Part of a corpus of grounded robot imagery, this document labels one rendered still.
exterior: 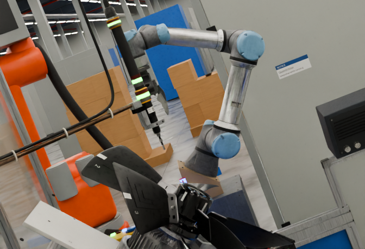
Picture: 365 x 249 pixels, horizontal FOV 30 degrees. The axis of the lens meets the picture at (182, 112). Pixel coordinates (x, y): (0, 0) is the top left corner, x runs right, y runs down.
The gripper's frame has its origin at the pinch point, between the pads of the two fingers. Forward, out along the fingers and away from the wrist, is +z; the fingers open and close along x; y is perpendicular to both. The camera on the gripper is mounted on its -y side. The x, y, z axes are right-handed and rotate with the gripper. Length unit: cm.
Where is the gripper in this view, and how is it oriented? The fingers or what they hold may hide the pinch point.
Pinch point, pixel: (159, 115)
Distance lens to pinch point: 270.3
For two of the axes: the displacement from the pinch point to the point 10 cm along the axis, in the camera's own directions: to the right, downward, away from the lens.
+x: -9.3, 3.6, 0.2
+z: 3.6, 9.2, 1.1
